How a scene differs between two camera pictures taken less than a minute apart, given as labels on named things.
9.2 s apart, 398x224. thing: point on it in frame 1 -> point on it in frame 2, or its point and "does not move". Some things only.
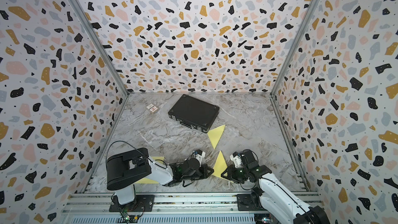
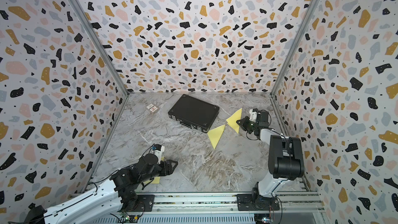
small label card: [152, 108] does not move
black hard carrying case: [194, 113] does not move
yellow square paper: [220, 166] -> [232, 120]
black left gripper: [203, 170] -> [164, 165]
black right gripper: [230, 173] -> [243, 125]
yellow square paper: [215, 134] does not move
